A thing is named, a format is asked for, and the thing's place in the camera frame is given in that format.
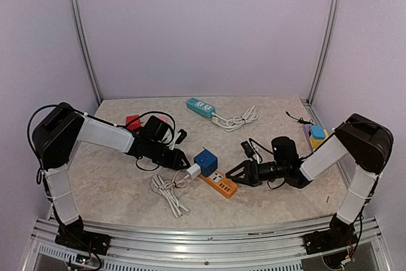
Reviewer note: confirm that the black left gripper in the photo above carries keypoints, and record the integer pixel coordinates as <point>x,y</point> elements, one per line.
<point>176,161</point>

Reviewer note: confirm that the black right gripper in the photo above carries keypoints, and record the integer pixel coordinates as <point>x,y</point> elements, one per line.
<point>250,178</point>

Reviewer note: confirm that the white usb charger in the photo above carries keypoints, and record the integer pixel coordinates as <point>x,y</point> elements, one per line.
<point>181,178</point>

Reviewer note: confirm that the orange power strip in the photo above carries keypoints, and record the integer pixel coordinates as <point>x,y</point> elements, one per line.
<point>221,184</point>

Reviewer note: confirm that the blue cube adapter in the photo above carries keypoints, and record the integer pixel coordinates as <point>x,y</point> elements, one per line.
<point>207,162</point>

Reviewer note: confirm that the pink plug adapter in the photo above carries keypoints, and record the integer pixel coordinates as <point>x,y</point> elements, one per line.
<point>163,118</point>

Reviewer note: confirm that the red cube socket adapter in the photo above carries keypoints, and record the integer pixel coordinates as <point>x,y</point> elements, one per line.
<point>132,122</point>

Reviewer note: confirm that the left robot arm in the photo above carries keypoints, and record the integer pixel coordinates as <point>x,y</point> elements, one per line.
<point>55,140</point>

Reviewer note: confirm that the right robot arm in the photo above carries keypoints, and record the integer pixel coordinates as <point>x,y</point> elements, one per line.
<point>370,145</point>

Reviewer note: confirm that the yellow black plug adapter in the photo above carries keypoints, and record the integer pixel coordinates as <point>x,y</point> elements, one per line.
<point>315,142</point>

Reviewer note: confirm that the purple power strip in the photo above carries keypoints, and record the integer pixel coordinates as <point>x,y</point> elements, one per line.
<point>307,134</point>

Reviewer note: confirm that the light blue small adapter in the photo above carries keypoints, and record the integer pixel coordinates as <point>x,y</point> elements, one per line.
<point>317,132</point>

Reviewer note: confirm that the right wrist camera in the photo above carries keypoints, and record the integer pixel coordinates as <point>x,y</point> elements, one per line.
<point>248,150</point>

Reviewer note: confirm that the aluminium front frame rail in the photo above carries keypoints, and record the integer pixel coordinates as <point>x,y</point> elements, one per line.
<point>267,247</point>

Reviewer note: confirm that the left aluminium corner post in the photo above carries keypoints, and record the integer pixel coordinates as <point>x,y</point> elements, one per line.
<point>84,49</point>

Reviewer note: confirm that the aluminium corner post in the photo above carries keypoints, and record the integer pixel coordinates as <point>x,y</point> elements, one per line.
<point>324,51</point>
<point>84,49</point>

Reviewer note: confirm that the right aluminium corner post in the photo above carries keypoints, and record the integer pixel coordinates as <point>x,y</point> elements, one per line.
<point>324,51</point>

